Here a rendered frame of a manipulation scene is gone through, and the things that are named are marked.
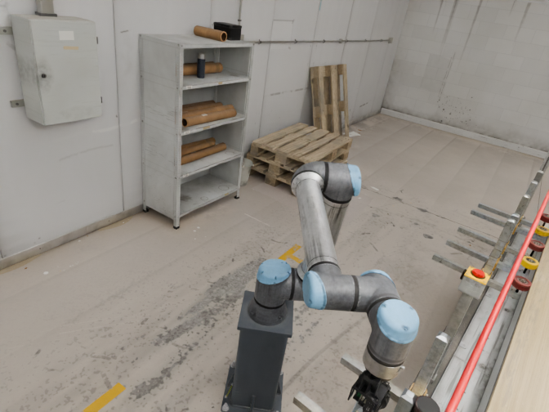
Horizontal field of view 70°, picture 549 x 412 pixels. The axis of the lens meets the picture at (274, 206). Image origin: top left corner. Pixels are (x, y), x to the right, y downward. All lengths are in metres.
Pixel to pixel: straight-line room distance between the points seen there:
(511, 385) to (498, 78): 7.29
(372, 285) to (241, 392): 1.38
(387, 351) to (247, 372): 1.26
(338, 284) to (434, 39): 7.94
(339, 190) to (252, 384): 1.17
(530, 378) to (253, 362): 1.15
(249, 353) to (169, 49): 2.18
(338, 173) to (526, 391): 0.97
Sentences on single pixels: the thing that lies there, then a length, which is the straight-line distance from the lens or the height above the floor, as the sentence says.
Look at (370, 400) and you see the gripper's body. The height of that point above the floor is 1.14.
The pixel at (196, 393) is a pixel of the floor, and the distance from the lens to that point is 2.41.
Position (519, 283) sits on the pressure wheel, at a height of 0.91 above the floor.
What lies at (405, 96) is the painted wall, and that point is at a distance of 8.90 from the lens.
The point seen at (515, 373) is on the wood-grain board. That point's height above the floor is 0.90.
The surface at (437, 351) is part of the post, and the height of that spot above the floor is 1.08.
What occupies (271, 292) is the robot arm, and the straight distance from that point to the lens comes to 1.80.
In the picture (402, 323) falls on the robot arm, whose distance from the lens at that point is 0.93.
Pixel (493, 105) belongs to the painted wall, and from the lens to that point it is 8.61.
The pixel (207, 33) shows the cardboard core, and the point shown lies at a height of 1.59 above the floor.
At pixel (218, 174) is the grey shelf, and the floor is 0.17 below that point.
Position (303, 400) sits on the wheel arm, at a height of 0.86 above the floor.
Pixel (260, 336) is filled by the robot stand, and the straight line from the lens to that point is 1.94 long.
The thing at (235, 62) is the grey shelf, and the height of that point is 1.35.
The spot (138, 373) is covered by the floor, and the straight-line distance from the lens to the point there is 2.51.
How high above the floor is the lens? 1.95
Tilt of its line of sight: 28 degrees down
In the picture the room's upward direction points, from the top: 9 degrees clockwise
